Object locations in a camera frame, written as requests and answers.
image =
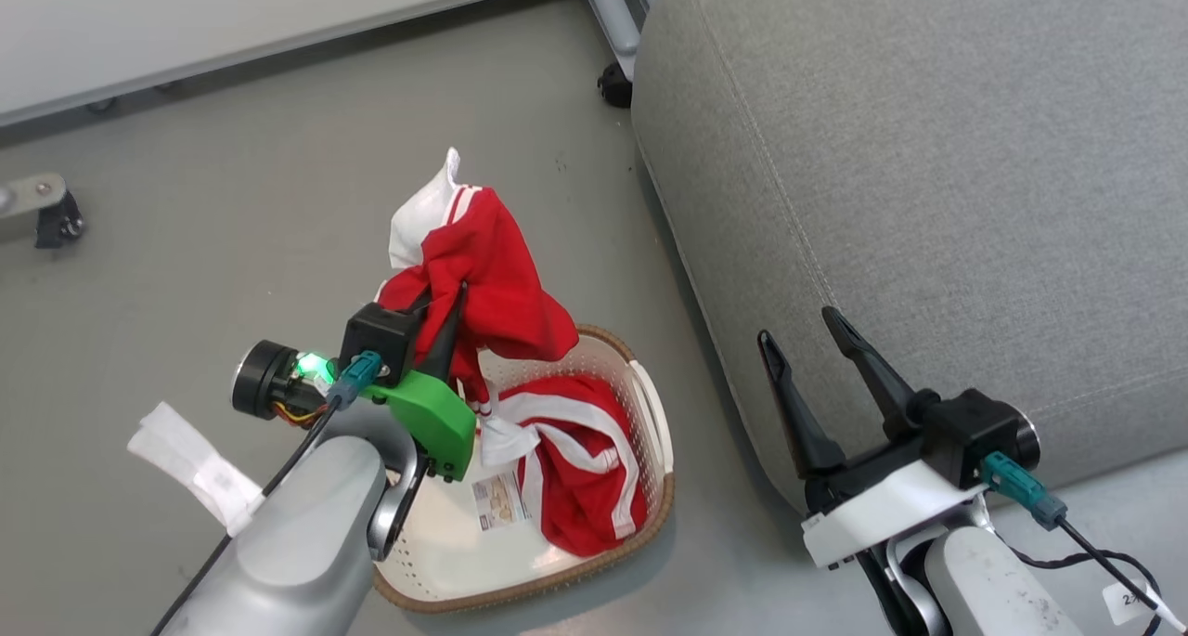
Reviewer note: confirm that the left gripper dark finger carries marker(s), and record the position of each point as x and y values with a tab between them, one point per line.
445	348
421	305

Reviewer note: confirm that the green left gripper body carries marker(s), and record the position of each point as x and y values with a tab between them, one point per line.
436	422

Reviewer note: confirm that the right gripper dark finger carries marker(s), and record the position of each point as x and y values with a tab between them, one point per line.
803	432
882	385

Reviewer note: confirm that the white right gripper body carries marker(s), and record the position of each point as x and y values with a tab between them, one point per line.
882	511

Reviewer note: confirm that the red garment with white collar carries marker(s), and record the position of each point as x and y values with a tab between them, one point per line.
497	283

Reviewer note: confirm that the red garment with white stripes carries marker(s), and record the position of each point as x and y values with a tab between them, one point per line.
585	487

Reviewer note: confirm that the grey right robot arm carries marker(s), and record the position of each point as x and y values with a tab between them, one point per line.
984	590

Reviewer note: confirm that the white basket with brown rim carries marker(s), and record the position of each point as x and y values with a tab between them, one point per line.
445	552

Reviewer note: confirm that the grey fabric sofa seat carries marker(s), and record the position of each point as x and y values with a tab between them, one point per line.
928	172

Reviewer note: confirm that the printed paper label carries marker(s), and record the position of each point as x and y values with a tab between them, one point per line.
501	501

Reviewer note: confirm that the white tape strip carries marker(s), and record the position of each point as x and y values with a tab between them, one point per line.
200	469

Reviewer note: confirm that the black caster wheel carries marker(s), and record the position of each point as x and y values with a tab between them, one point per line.
614	86
63	223

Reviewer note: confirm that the white partition panel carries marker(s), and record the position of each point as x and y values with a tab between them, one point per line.
232	14

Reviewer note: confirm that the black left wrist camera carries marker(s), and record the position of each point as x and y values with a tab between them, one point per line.
376	339

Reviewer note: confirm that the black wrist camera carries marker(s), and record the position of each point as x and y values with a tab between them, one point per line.
970	427
376	339

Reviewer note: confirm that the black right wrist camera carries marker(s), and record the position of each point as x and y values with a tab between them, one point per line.
970	427

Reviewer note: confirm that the grey partition post leg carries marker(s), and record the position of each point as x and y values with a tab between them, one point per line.
613	14

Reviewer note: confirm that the grey partition foot bracket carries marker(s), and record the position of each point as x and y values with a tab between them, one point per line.
28	200

